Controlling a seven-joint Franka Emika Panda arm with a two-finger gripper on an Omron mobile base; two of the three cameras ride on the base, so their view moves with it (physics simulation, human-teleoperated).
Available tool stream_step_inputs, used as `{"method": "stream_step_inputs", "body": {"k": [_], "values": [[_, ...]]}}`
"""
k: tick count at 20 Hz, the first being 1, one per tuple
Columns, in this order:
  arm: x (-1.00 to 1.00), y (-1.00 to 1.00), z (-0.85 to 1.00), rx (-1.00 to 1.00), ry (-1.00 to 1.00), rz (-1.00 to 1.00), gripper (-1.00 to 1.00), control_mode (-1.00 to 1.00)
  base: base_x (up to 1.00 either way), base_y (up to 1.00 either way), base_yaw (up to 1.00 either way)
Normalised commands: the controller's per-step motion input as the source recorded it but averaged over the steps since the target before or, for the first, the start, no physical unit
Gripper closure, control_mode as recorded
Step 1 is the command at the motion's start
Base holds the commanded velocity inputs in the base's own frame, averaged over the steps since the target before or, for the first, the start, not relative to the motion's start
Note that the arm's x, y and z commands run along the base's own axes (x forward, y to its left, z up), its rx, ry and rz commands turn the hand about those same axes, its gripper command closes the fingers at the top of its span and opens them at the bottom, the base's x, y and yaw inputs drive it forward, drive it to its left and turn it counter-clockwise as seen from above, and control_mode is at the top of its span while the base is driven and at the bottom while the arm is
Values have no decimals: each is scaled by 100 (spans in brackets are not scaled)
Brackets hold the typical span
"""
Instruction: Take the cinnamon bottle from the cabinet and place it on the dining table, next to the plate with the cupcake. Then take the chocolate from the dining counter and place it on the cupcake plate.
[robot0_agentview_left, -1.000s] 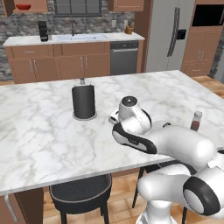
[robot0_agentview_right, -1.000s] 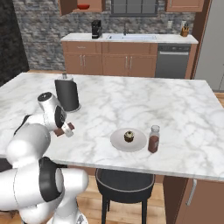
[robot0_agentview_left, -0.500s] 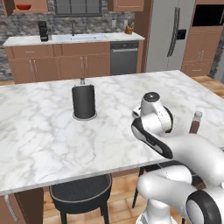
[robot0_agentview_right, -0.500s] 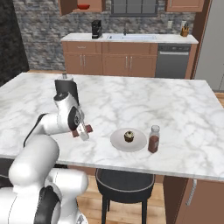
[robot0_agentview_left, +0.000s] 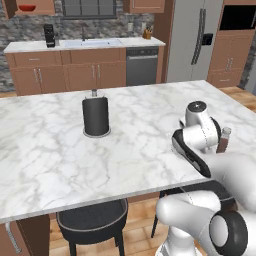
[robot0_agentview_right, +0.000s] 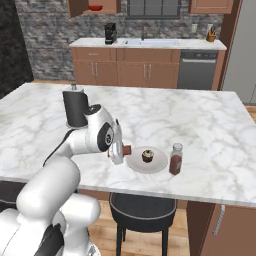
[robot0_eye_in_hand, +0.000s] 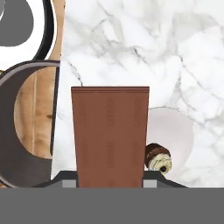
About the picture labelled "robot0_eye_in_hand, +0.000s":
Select chocolate cupcake with cream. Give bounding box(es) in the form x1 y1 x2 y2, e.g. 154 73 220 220
144 142 173 176

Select brown chocolate bar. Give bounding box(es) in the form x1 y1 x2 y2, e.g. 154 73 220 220
70 86 151 189

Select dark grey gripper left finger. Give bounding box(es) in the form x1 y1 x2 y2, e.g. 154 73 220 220
32 170 79 189

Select white round plate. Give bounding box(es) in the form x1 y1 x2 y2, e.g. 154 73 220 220
146 107 195 179

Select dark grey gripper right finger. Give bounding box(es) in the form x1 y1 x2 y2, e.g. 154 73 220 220
142 170 188 189

